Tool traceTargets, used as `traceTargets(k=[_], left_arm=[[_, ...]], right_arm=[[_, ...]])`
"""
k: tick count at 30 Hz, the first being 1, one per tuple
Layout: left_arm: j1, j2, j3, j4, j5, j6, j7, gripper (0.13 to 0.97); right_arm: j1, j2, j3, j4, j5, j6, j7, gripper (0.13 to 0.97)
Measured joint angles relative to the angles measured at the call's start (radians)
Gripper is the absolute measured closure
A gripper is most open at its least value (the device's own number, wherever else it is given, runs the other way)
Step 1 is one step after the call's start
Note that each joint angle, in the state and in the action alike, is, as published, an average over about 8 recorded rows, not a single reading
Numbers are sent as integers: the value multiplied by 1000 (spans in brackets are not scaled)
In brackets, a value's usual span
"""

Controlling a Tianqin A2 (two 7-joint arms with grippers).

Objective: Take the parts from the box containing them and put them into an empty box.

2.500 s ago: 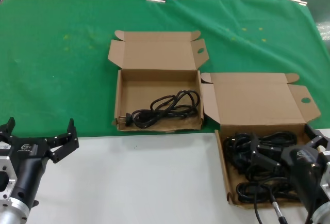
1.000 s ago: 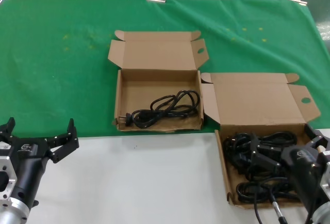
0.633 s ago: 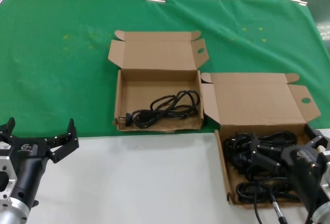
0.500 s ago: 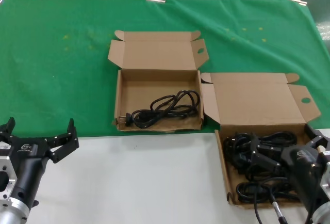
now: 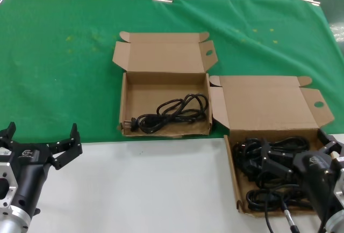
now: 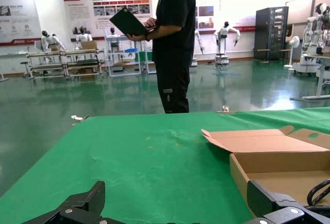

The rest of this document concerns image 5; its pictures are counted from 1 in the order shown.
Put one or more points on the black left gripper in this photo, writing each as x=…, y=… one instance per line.
x=29, y=166

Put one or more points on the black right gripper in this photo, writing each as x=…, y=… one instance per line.
x=314, y=174

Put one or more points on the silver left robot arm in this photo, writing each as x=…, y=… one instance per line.
x=13, y=222

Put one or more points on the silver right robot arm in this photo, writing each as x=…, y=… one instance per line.
x=337, y=223

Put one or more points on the open brown cardboard box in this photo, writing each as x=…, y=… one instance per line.
x=166, y=55
x=268, y=104

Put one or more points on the green table cloth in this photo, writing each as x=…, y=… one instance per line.
x=53, y=82

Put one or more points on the clear plastic bag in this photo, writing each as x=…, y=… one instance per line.
x=338, y=29

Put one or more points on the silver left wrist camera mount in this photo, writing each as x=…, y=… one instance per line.
x=6, y=171

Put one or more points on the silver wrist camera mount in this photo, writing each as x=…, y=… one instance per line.
x=6, y=171
x=340, y=187

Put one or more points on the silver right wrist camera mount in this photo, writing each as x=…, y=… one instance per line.
x=340, y=187

